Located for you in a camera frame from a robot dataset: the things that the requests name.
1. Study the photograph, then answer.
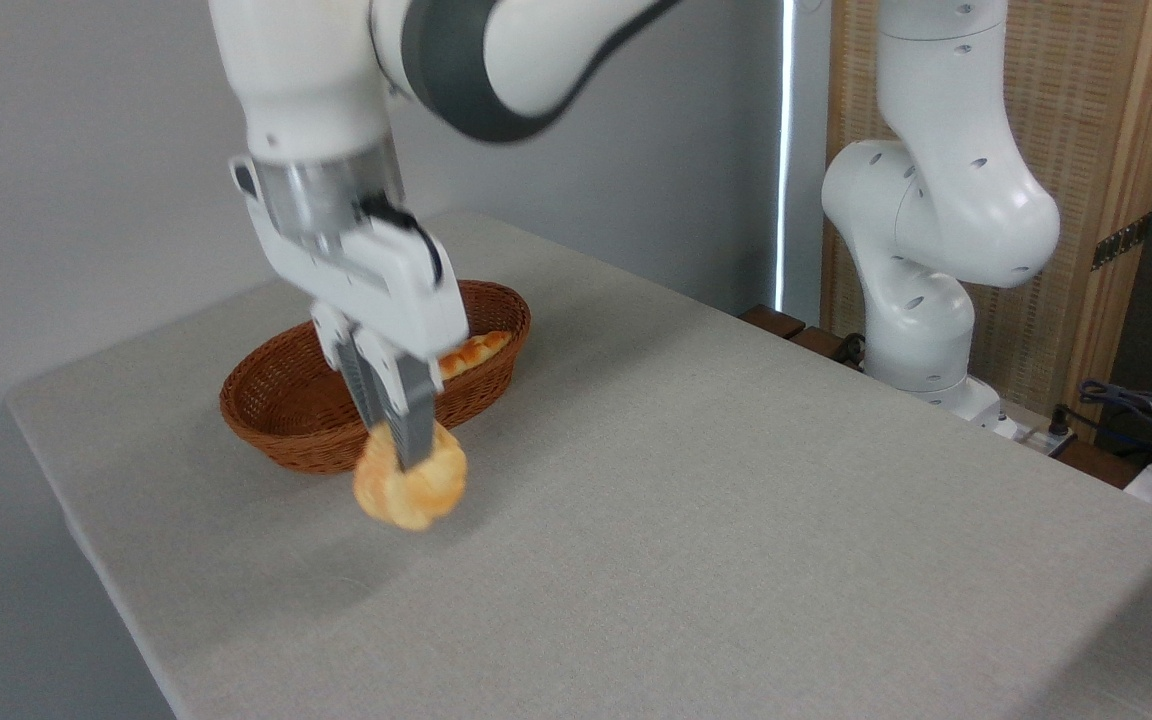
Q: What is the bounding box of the round golden bread roll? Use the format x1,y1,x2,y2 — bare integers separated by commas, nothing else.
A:
352,419,469,532

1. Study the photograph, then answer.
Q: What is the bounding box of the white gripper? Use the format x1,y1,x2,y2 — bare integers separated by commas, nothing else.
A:
230,156,470,474

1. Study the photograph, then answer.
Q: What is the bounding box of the wooden woven screen panel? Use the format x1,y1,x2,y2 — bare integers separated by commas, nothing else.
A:
820,0,1152,433

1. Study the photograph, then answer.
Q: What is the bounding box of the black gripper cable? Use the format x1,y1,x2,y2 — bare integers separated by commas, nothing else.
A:
360,194,445,288

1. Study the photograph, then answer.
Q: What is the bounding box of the white power connector block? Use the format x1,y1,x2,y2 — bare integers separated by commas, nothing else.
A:
992,404,1079,458

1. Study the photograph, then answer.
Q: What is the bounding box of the tangled dark cable bundle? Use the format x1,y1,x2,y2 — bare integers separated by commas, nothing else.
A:
1056,379,1152,463

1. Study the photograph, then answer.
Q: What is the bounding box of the brown wicker oval basket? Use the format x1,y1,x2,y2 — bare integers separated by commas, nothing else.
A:
219,279,533,476

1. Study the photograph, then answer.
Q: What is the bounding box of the long braided bread loaf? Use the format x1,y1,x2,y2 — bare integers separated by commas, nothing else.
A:
436,330,514,382

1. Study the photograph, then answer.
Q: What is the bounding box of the brass hinge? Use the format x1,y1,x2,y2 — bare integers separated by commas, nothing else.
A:
1091,212,1152,272

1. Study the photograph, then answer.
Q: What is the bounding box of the grey fabric tablecloth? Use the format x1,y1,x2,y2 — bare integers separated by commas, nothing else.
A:
4,210,1152,720

